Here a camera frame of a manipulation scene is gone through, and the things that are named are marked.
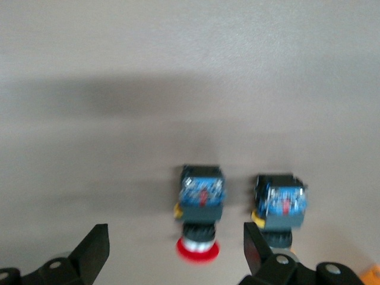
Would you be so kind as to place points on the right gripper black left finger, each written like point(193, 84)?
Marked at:
point(89, 255)

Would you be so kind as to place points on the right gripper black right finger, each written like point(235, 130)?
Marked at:
point(258, 255)

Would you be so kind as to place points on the red push button switch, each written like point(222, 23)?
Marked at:
point(200, 205)

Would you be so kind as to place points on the brown table cover mat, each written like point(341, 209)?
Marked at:
point(118, 59)

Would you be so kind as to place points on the yellow push button switch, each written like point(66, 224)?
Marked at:
point(282, 205)

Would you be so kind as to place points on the orange button enclosure box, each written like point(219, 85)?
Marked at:
point(372, 277)

